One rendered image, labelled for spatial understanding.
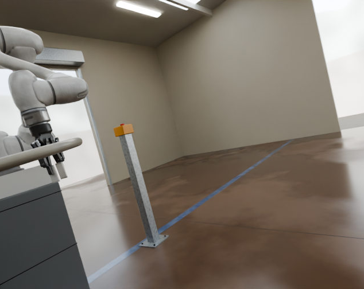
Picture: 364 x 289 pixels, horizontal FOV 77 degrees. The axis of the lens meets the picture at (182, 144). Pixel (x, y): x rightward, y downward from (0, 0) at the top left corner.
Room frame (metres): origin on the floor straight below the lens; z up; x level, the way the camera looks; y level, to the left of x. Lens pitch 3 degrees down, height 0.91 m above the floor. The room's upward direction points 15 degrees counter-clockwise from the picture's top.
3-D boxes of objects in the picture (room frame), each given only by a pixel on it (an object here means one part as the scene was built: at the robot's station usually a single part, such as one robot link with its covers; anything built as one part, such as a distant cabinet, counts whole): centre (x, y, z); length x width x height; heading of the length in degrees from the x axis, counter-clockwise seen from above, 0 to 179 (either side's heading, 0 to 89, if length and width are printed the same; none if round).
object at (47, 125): (0.92, 0.52, 1.03); 0.08 x 0.07 x 0.09; 172
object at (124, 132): (2.04, 0.47, 0.54); 0.20 x 0.20 x 1.09; 55
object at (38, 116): (0.92, 0.53, 1.10); 0.09 x 0.09 x 0.06
